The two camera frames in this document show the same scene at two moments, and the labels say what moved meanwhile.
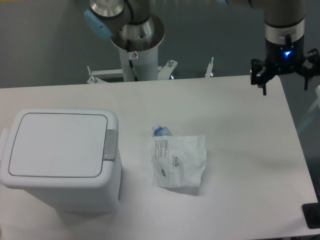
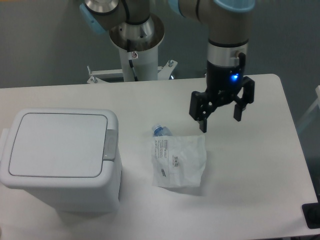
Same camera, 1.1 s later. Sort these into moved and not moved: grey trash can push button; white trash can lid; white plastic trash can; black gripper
Moved: black gripper
Not moved: grey trash can push button; white trash can lid; white plastic trash can
